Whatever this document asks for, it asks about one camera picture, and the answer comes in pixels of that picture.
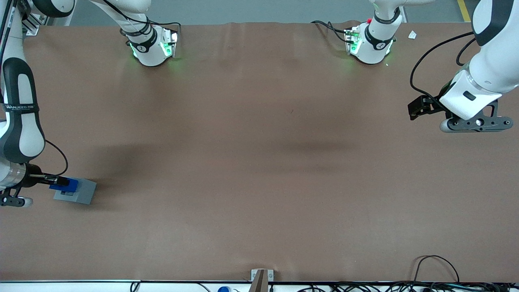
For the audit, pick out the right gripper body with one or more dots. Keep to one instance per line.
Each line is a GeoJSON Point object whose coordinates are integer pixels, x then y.
{"type": "Point", "coordinates": [33, 180]}

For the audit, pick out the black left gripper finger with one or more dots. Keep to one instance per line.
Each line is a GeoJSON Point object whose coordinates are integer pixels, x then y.
{"type": "Point", "coordinates": [417, 110]}
{"type": "Point", "coordinates": [433, 101]}

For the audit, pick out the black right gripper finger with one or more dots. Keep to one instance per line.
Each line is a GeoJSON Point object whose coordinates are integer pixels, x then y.
{"type": "Point", "coordinates": [61, 181]}
{"type": "Point", "coordinates": [42, 177]}

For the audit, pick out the blue plastic part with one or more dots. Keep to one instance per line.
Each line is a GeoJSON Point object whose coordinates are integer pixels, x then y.
{"type": "Point", "coordinates": [72, 186]}

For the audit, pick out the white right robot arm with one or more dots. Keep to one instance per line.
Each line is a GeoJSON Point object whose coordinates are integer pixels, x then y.
{"type": "Point", "coordinates": [22, 134]}

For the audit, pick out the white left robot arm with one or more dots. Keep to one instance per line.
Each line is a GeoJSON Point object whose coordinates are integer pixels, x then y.
{"type": "Point", "coordinates": [494, 61]}

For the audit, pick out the gray base block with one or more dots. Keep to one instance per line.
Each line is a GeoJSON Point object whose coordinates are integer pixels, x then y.
{"type": "Point", "coordinates": [85, 192]}

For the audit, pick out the white paper scrap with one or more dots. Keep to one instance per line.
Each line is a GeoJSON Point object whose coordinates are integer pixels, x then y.
{"type": "Point", "coordinates": [412, 35]}

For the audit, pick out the brown table mat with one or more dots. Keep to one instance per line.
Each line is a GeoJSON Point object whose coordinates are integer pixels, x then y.
{"type": "Point", "coordinates": [259, 162]}

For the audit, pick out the blue round cap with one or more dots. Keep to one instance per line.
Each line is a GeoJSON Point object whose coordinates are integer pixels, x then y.
{"type": "Point", "coordinates": [224, 289]}

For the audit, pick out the black left wrist camera bracket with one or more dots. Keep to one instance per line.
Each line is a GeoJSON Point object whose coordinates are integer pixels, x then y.
{"type": "Point", "coordinates": [482, 123]}

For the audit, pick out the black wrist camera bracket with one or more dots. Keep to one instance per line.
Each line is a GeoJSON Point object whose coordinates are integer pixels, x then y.
{"type": "Point", "coordinates": [482, 123]}
{"type": "Point", "coordinates": [12, 200]}

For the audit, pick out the black right wrist camera bracket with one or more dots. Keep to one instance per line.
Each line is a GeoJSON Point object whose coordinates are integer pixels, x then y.
{"type": "Point", "coordinates": [12, 200]}

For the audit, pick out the aluminium frame profile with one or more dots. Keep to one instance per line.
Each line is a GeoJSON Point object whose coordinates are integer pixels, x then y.
{"type": "Point", "coordinates": [31, 25]}

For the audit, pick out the small metal bracket plate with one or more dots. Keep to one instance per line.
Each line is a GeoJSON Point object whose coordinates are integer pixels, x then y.
{"type": "Point", "coordinates": [255, 273]}

